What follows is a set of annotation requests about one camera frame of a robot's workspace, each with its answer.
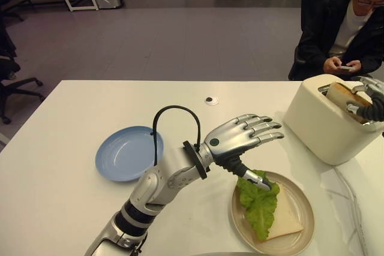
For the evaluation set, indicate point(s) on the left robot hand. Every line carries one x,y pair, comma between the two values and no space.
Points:
228,139

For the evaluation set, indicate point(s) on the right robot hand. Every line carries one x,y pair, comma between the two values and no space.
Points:
375,109

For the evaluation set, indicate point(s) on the bread slice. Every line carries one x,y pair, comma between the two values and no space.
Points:
285,220
340,92

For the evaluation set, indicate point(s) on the green lettuce leaf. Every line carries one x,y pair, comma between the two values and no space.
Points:
259,208

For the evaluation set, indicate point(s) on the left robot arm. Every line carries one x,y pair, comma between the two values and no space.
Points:
168,178

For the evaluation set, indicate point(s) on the smartphone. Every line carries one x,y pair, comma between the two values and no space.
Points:
344,68

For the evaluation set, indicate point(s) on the cream toaster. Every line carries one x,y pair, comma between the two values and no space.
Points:
318,124

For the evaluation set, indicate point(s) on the person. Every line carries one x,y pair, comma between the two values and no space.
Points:
324,28

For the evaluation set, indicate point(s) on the blue plate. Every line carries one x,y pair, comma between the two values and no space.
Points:
126,154

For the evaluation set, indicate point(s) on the beige plate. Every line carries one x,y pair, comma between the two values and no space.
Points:
300,238

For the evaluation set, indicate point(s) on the black office chair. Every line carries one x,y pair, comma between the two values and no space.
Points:
18,89

